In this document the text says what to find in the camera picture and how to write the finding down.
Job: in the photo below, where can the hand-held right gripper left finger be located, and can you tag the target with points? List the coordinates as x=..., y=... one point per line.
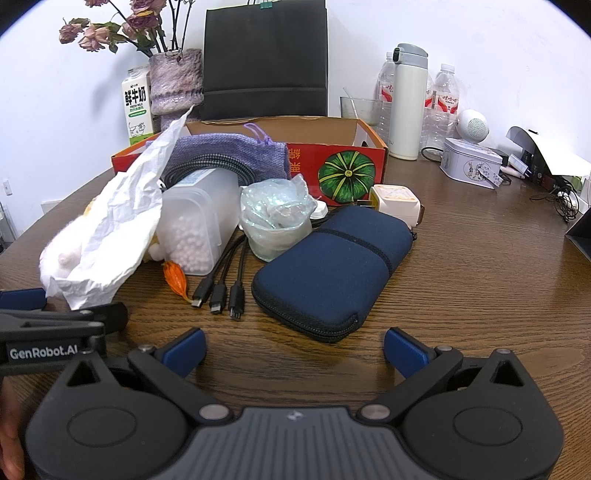
x=184, y=351

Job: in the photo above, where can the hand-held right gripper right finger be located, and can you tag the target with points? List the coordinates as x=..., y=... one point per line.
x=406, y=353

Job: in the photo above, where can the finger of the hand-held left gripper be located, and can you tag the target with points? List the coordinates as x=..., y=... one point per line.
x=83, y=318
x=23, y=299

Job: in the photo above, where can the white yellow plush toy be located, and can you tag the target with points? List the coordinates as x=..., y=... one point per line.
x=60, y=258

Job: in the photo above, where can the navy zip case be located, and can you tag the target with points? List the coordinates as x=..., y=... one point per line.
x=323, y=272

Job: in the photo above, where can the clear plastic bead container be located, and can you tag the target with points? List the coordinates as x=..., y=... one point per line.
x=194, y=221

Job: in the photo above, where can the cream cube charger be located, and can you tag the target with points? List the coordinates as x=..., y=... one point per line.
x=392, y=201

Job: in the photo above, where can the clear plastic bag bundle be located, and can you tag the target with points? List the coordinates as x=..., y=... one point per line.
x=272, y=217

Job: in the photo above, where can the small white plug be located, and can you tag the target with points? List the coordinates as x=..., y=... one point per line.
x=319, y=210

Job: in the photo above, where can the purple knit pouch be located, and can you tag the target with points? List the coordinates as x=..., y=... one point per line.
x=221, y=147

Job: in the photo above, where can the red cardboard box pumpkin print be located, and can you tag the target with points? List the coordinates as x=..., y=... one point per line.
x=304, y=161

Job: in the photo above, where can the wooden desktop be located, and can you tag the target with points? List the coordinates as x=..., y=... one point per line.
x=461, y=277

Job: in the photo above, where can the person's left hand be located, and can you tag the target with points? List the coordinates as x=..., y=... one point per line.
x=9, y=452

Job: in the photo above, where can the white power adapter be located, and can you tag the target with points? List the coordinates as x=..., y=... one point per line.
x=517, y=166

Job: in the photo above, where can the white green milk carton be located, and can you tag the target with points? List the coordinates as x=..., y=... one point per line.
x=137, y=106

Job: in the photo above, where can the black desk device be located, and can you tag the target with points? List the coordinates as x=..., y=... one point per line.
x=542, y=177

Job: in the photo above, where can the white round speaker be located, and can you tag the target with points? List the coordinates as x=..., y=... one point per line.
x=473, y=125

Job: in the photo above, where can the white thermos grey lid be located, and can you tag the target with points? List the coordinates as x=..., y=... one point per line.
x=406, y=115

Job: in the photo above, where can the clear glass cup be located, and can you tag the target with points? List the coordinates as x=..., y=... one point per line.
x=367, y=110

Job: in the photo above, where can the white paper sheet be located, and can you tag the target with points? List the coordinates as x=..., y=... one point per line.
x=549, y=152

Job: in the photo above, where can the white stirring stick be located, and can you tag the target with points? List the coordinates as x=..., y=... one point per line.
x=353, y=105

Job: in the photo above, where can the clear water bottle red label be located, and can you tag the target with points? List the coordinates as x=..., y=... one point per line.
x=430, y=97
x=385, y=92
x=443, y=101

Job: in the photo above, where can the purple textured vase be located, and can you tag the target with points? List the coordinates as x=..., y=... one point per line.
x=175, y=78

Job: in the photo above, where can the dried pink flowers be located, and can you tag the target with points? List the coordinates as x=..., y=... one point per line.
x=138, y=18

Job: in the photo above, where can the black paper bag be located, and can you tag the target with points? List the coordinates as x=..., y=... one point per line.
x=265, y=55

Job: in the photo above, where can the white wall socket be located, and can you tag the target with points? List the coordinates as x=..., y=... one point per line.
x=5, y=187

